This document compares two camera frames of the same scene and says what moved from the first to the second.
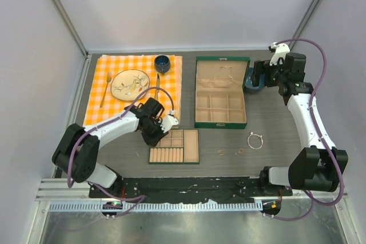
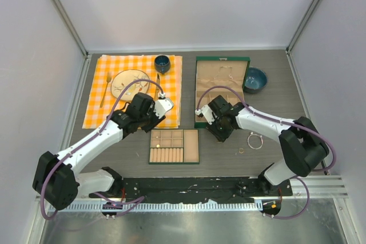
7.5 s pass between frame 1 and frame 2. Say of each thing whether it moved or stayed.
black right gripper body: moved
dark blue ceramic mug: stayed
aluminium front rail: stayed
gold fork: stayed
